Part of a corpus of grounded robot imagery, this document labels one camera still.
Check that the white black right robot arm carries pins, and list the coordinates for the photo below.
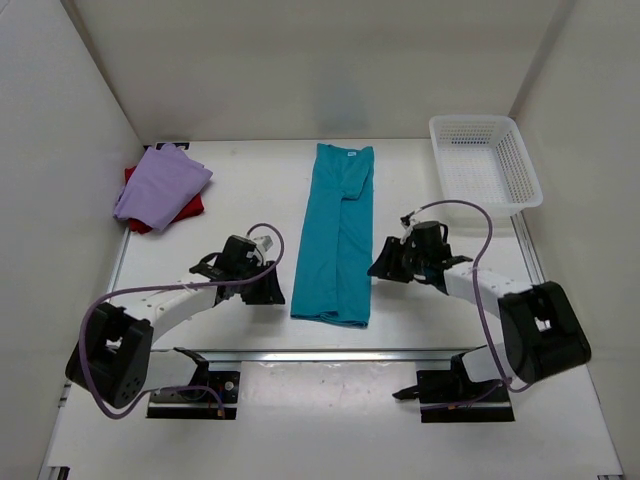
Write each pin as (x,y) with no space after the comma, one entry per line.
(542,336)

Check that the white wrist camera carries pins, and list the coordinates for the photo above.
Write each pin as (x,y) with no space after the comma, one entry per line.
(262,245)
(408,222)

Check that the teal t shirt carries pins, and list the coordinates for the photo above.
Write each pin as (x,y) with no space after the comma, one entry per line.
(331,283)

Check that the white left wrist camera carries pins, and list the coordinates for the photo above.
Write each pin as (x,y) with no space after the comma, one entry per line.
(262,245)

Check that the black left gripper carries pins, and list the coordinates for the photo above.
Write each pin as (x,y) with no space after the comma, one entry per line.
(270,284)

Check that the red t shirt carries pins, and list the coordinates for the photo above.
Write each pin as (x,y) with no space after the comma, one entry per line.
(193,208)

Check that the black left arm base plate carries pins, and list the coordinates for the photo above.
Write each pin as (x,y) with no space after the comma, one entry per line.
(186,384)

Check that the aluminium table frame rail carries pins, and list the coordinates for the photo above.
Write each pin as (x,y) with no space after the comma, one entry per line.
(331,355)

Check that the white plastic laundry basket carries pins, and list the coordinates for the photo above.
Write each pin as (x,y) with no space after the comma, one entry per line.
(483,159)

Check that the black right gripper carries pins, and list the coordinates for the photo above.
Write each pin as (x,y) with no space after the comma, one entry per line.
(390,258)

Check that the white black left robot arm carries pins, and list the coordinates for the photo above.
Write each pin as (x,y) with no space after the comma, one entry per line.
(114,359)

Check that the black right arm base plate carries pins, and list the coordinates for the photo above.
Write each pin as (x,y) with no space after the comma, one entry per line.
(450,396)

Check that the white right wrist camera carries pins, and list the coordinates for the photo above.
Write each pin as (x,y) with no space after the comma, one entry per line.
(408,222)

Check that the lilac t shirt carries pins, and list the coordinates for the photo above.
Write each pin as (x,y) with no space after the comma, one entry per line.
(164,181)

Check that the small dark table label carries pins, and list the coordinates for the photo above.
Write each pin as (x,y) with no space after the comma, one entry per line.
(183,146)

